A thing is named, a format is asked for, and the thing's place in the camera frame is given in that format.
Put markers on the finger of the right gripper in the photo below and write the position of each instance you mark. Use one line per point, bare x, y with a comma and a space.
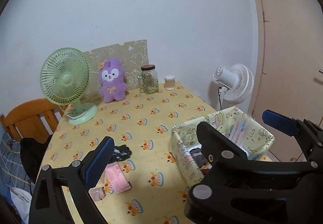
290, 126
219, 150

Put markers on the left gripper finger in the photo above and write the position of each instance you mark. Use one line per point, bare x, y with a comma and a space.
48, 201

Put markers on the clear plastic bag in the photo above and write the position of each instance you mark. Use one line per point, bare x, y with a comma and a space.
243, 131

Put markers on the white bag pack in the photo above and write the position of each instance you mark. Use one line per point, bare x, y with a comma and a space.
97, 194

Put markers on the pink tissue pack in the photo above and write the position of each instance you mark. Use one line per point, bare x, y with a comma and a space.
115, 181

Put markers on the black plastic bag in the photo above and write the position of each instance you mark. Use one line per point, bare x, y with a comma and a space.
121, 153

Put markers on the yellow cartoon tissue pack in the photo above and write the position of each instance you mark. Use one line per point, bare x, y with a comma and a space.
206, 167

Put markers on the white bedsheet pile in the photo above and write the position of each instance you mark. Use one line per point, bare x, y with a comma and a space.
22, 201

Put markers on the patterned storage box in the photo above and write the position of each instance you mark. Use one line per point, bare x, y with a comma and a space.
184, 138

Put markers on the plaid blue pillow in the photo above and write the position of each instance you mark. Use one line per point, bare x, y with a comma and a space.
13, 173

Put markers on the black garment on chair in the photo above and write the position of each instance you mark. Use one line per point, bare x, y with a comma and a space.
31, 155

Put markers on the white floor fan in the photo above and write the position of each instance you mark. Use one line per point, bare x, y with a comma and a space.
236, 84

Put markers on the yellow patterned tablecloth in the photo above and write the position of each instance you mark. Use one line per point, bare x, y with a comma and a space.
143, 123

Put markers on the cotton swab container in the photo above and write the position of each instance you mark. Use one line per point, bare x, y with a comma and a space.
169, 82

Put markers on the glass jar with lid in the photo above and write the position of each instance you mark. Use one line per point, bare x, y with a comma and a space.
148, 79

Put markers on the beige door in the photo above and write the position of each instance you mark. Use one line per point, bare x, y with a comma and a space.
289, 69

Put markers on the green patterned board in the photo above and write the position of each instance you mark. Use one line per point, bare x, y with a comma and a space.
133, 55

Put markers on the green desk fan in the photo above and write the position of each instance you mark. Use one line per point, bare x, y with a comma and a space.
64, 78

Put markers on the purple plush bunny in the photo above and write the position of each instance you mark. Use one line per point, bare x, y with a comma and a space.
111, 76

